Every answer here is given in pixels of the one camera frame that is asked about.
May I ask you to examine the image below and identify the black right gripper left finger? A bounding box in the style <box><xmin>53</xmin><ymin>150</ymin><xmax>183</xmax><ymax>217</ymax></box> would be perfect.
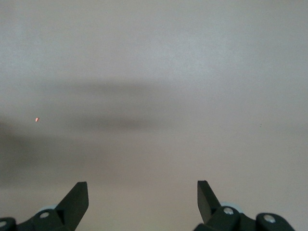
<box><xmin>0</xmin><ymin>181</ymin><xmax>90</xmax><ymax>231</ymax></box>

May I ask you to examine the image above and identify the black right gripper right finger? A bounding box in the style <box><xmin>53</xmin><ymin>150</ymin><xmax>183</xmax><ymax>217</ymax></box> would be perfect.
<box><xmin>194</xmin><ymin>180</ymin><xmax>295</xmax><ymax>231</ymax></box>

